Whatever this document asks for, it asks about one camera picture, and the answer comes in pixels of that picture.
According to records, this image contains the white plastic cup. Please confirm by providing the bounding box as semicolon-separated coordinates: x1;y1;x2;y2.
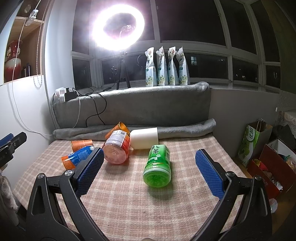
130;128;159;150

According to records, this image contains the grey blanket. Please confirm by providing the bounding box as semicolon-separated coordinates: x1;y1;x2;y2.
52;82;216;141

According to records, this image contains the black cable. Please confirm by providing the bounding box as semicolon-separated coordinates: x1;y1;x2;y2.
72;86;117;128

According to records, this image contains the green paper bag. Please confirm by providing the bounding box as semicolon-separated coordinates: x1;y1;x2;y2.
237;119;273;167

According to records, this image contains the snack pouch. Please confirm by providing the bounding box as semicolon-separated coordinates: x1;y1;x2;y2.
156;46;168;86
145;47;157;87
176;47;190;85
168;46;179;86

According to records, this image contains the orange paper cup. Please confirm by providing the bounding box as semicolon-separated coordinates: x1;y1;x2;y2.
105;121;130;140
71;140;93;152

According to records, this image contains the green tea cup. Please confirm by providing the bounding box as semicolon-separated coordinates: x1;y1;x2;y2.
143;144;171;188

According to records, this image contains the black power adapter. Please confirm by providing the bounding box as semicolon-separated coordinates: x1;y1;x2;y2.
64;88;77;102

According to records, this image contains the red cardboard box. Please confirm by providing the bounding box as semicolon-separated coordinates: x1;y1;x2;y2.
247;139;295;199

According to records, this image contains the red white vase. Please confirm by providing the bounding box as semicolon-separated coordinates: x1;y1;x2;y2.
4;40;22;83

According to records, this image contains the white power strip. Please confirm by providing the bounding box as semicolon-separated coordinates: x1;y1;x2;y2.
55;87;67;103

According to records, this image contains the wooden shelf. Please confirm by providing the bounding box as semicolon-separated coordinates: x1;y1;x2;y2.
3;1;52;83

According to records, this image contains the ring light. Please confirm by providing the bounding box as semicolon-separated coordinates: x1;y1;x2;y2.
90;4;145;51

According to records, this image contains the black tripod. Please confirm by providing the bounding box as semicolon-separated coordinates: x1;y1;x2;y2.
116;51;131;90

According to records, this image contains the clear cup orange label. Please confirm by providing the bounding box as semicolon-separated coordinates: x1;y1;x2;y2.
102;130;130;165

